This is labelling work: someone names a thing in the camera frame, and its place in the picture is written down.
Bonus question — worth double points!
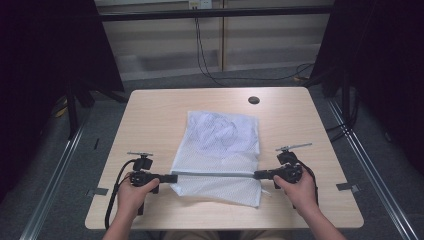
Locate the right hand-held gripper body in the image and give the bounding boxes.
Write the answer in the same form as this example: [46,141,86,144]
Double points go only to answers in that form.
[275,142,314,190]

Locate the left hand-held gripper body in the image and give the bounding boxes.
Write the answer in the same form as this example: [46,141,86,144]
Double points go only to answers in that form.
[127,151,161,195]

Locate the white mesh laundry bag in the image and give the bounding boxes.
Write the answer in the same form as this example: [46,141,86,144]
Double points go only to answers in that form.
[169,110,263,209]

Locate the person's left hand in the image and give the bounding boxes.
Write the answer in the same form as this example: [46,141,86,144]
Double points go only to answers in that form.
[116,177,161,219]

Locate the person's right hand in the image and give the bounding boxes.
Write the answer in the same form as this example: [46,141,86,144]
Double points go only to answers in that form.
[272,166,320,216]

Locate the grey tape strip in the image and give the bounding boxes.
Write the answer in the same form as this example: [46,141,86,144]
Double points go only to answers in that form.
[335,182,362,194]
[86,187,110,198]

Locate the black metal stand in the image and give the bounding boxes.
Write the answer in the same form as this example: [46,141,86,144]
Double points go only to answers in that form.
[64,78,128,140]
[324,66,360,143]

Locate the dark curtain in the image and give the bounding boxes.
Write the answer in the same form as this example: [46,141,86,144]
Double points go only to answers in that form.
[311,0,424,176]
[0,0,126,204]

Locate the black metal crossbar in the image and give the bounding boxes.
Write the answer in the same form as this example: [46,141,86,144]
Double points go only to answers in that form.
[99,5,335,23]

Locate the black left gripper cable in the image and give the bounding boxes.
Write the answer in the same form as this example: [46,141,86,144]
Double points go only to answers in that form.
[104,158,137,231]

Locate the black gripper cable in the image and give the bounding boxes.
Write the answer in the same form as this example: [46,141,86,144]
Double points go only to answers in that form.
[295,159,320,206]
[104,158,137,231]

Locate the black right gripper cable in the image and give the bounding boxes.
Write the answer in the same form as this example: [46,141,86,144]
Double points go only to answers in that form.
[295,159,320,206]

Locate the aluminium floor rail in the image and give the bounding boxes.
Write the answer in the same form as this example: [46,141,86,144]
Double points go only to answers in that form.
[19,111,92,240]
[327,98,422,240]

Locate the black floor cable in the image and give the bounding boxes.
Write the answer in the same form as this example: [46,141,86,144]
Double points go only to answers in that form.
[194,16,316,88]

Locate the white wall socket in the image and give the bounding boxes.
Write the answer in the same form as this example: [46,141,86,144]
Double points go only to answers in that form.
[188,0,214,10]

